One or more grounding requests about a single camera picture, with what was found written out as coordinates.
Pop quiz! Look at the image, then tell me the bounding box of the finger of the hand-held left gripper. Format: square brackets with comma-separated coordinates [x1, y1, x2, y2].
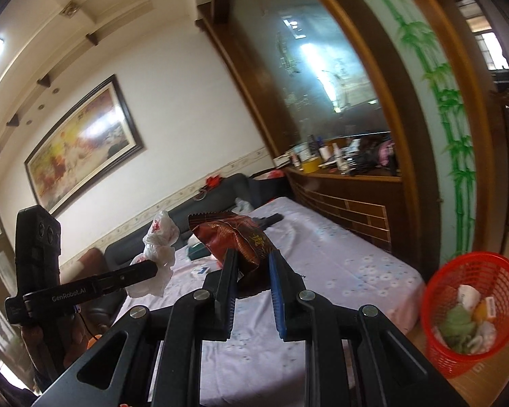
[94, 260, 159, 294]

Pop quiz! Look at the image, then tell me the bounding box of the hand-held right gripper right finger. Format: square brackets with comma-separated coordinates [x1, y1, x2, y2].
[268, 249, 471, 407]

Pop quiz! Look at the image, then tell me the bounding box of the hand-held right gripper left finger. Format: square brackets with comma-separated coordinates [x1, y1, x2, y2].
[32, 249, 239, 407]

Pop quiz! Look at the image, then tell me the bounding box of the white plastic bag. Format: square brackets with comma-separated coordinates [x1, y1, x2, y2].
[126, 210, 181, 298]

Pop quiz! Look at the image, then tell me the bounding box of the dark red snack packet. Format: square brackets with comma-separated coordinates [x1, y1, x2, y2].
[188, 212, 277, 290]

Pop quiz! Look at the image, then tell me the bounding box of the green towel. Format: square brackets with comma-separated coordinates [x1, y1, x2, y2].
[438, 306, 476, 349]

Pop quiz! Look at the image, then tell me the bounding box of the red plastic basket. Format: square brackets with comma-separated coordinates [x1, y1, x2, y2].
[420, 252, 509, 379]

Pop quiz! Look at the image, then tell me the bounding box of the yellow packet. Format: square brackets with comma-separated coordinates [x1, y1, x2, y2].
[472, 297, 498, 322]

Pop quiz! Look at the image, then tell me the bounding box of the brown armchair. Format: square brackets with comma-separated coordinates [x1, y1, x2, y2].
[59, 248, 107, 283]

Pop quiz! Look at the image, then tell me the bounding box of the dark green tissue box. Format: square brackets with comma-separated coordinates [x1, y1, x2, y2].
[186, 237, 216, 260]

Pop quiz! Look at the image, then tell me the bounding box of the black remote control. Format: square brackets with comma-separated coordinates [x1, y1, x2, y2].
[253, 214, 286, 228]

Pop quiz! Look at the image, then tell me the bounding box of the black leather sofa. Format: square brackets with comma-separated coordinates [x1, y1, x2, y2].
[87, 172, 289, 331]

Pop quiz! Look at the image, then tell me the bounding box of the red ornament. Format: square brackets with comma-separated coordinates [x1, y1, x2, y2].
[197, 175, 223, 201]

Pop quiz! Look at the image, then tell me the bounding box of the wooden cabinet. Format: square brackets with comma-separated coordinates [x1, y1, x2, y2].
[195, 0, 444, 274]

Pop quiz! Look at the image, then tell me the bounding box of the framed painting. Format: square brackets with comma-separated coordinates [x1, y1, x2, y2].
[24, 74, 146, 218]

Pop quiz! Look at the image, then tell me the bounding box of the frosted glass panel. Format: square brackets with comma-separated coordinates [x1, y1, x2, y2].
[233, 0, 393, 153]

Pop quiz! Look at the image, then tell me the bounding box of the bamboo print glass panel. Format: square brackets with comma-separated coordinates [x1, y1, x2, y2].
[333, 0, 481, 266]

